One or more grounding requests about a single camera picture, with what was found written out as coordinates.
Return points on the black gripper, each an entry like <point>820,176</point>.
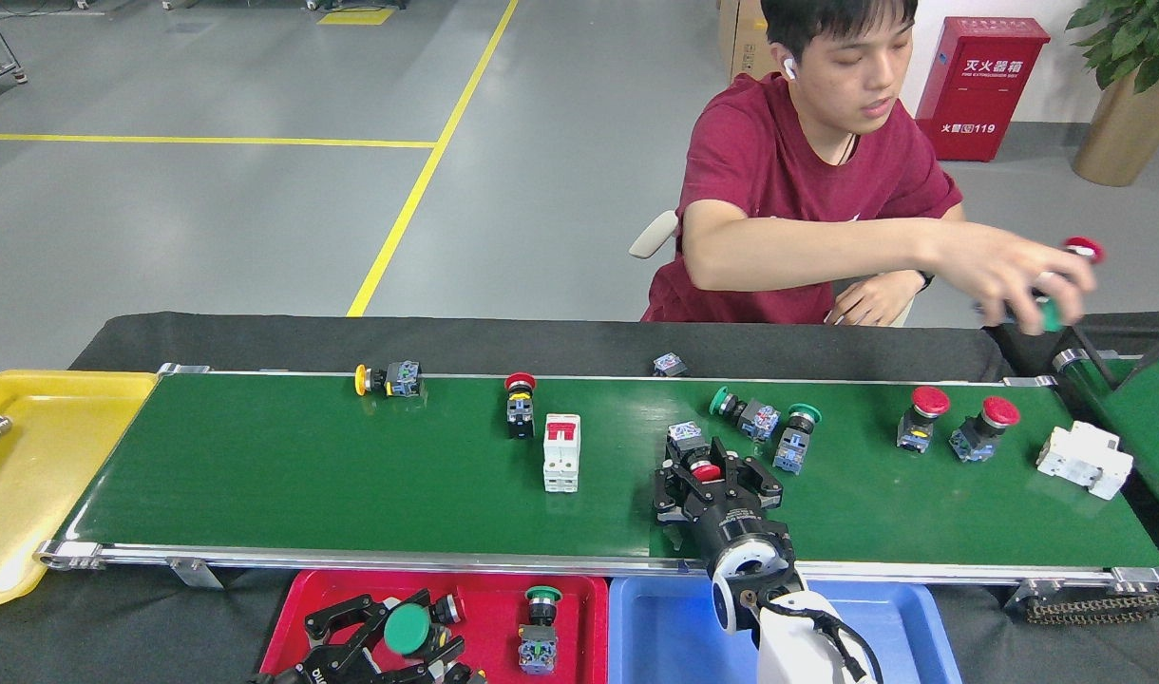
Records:
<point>323,673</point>
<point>731,522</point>

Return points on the white circuit breaker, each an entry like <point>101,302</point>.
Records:
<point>561,456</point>
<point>1083,461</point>

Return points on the yellow push button switch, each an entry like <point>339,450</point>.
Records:
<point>404,378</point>

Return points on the person's right forearm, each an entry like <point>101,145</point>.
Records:
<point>807,252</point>

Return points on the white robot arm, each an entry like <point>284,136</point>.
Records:
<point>798,646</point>

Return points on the red plastic tray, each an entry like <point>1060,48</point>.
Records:
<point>489,608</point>

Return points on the blue plastic tray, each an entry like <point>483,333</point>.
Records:
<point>665,636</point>

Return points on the green conveyor belt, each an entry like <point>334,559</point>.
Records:
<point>1149,427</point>
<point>351,475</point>

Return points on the yellow plastic tray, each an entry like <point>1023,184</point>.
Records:
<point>47,494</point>

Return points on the person's left hand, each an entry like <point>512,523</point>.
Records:
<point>879,302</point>

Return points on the person's right hand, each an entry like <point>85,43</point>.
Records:
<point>1016,275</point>

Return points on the grey office chair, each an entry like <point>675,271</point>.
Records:
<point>651,236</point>

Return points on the black smart watch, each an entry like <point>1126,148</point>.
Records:
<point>924,279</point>

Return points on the person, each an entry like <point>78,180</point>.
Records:
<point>788,161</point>

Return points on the brown cardboard box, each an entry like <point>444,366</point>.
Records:
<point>741,38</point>

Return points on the red fire extinguisher box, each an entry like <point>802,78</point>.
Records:
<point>978,95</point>

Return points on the potted plant gold pot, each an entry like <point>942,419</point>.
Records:
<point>1126,133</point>

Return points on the blue switch contact block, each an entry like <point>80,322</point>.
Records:
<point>670,365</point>

